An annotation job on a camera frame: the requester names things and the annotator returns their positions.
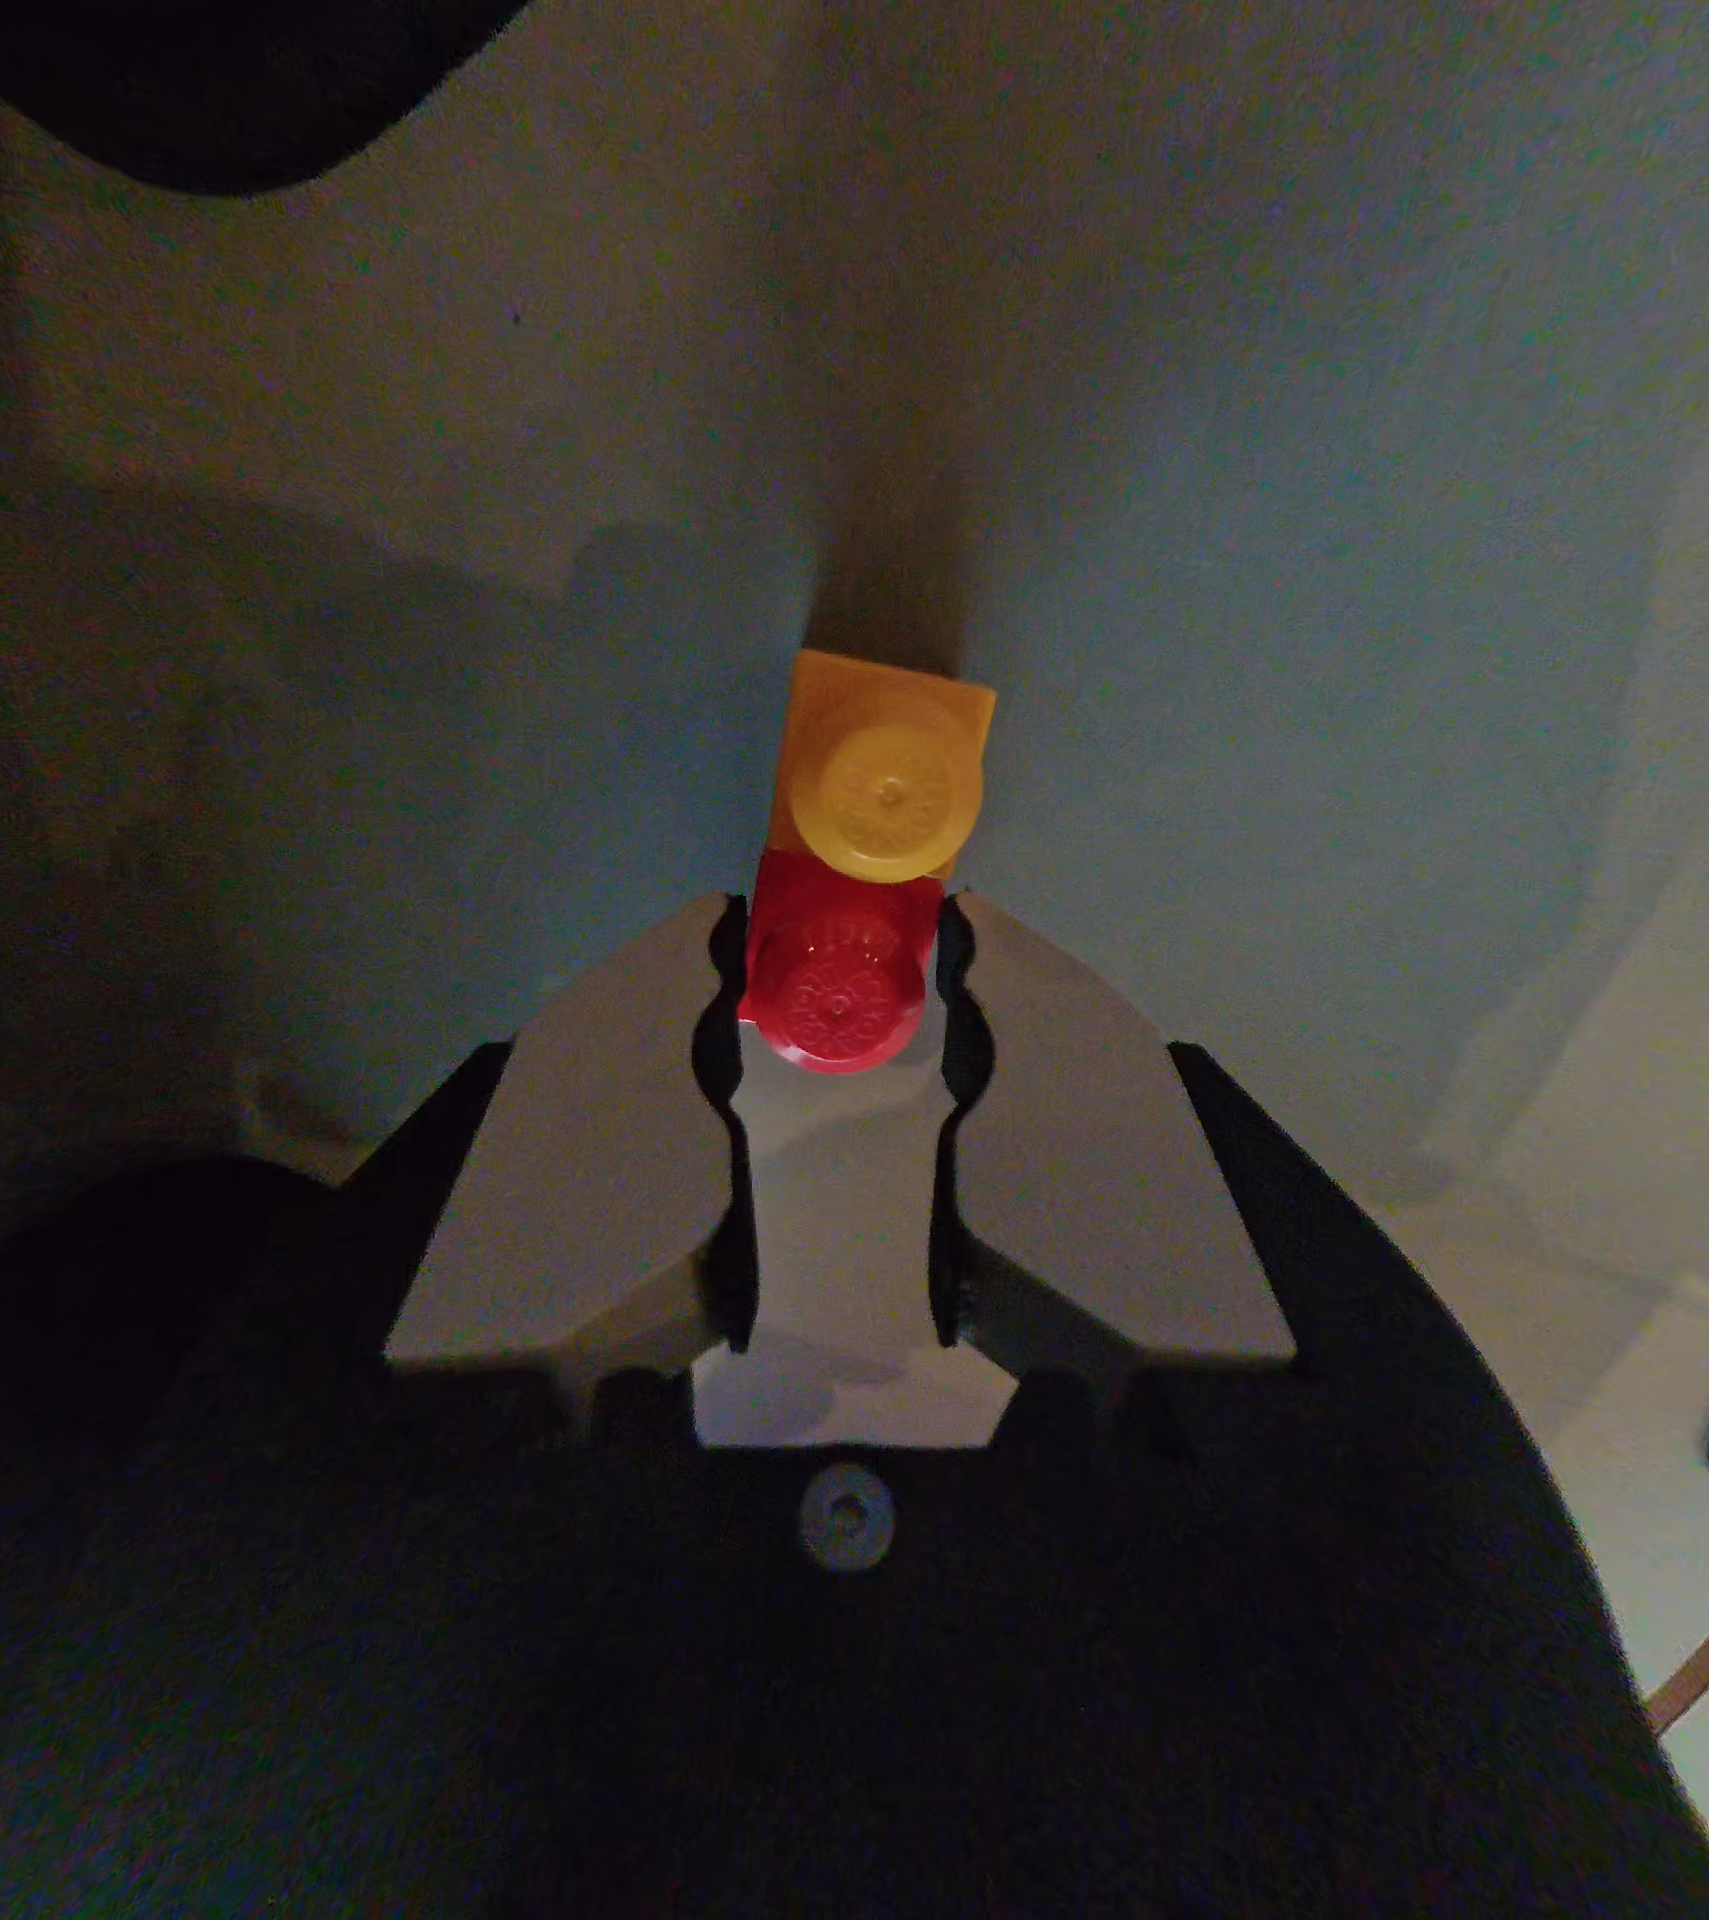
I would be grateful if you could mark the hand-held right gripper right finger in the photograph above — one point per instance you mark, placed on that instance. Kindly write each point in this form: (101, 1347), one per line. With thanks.
(1109, 1200)

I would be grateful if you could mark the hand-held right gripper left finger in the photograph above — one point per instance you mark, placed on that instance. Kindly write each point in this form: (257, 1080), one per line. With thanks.
(571, 1200)

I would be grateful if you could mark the red single-stud mega block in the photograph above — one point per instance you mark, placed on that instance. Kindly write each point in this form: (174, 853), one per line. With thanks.
(842, 976)

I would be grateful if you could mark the yellow mega block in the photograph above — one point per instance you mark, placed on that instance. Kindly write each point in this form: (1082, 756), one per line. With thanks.
(891, 786)

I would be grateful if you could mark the black honeycomb rubber pad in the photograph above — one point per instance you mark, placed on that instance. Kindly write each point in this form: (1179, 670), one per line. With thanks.
(194, 76)

